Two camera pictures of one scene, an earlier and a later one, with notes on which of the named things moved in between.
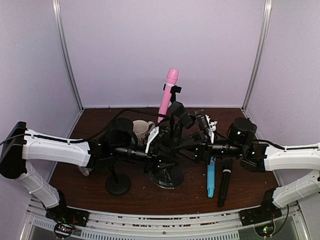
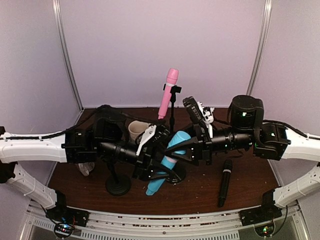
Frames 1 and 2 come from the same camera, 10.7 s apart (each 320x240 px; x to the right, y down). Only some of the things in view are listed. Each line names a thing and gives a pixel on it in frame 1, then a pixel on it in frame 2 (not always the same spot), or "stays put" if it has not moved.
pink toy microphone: (172, 76) stays put
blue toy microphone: (211, 177) → (169, 161)
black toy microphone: (226, 174) stays put
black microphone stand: (117, 184) stays put
